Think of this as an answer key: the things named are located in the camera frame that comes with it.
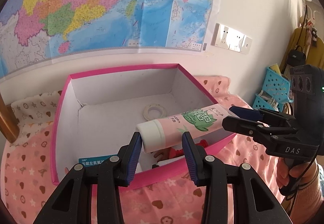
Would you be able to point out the right hand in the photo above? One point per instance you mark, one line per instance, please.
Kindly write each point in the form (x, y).
(284, 173)

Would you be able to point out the white wall socket panel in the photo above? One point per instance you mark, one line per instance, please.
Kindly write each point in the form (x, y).
(228, 38)

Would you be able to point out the white hand cream tube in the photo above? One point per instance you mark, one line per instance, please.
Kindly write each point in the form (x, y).
(165, 162)

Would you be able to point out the white tape roll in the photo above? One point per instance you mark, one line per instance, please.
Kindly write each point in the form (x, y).
(154, 111)

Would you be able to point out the black hanging bag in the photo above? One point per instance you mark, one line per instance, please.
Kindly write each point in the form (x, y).
(296, 57)

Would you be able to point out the teal medicine box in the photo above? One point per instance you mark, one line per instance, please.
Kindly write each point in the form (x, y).
(93, 161)

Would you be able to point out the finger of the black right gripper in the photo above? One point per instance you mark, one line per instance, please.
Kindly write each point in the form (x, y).
(269, 117)
(259, 132)

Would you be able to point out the copper thermos tumbler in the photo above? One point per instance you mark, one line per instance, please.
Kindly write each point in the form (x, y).
(9, 123)

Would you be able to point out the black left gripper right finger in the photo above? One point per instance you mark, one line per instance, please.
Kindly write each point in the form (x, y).
(253, 201)

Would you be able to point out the yellow hanging coat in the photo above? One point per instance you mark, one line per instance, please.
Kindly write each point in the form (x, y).
(314, 49)

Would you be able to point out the right forearm pink sleeve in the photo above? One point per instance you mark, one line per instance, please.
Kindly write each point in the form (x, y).
(307, 202)

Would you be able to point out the blue perforated plastic basket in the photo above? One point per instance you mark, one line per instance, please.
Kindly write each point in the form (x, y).
(275, 92)

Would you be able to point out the pink aloe cream tube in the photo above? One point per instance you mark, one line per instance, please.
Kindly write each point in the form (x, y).
(167, 132)

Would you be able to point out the red shoehorn with hook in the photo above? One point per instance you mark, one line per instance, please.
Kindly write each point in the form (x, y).
(171, 153)

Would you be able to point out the colourful wall map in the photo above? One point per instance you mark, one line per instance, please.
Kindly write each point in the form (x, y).
(38, 31)

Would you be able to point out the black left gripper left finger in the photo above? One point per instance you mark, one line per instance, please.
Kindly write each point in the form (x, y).
(71, 200)

